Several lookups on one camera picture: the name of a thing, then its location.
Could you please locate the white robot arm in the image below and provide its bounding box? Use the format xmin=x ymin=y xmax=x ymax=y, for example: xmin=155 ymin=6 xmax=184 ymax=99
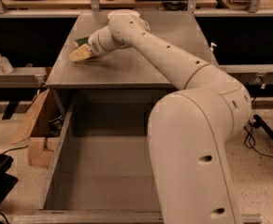
xmin=70 ymin=10 xmax=251 ymax=224

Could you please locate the open grey top drawer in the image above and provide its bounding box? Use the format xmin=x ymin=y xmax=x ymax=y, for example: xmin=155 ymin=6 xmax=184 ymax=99
xmin=13 ymin=99 xmax=261 ymax=224

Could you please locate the grey cabinet with flat top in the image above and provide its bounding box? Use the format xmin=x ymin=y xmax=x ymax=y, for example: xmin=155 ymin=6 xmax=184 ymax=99
xmin=45 ymin=9 xmax=228 ymax=119

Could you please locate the white bowl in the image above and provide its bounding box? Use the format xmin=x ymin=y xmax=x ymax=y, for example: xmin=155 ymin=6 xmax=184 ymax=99
xmin=108 ymin=9 xmax=140 ymax=20

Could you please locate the clear sanitizer pump bottle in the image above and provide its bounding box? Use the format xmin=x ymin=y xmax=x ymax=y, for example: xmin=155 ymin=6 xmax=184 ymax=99
xmin=0 ymin=54 xmax=14 ymax=74

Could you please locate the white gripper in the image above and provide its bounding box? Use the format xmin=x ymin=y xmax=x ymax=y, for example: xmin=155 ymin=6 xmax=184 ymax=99
xmin=69 ymin=26 xmax=124 ymax=62

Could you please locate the cardboard box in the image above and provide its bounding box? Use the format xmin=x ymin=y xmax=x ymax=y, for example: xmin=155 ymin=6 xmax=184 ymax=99
xmin=10 ymin=90 xmax=60 ymax=168

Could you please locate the green and yellow sponge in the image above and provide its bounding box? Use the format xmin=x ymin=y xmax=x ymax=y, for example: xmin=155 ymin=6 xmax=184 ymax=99
xmin=74 ymin=36 xmax=89 ymax=48

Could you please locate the small white spray nozzle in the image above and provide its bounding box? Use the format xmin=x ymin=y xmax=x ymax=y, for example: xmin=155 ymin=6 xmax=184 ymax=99
xmin=209 ymin=42 xmax=217 ymax=51

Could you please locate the black cable on floor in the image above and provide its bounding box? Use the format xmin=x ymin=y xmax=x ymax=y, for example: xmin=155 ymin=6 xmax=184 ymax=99
xmin=243 ymin=119 xmax=273 ymax=161

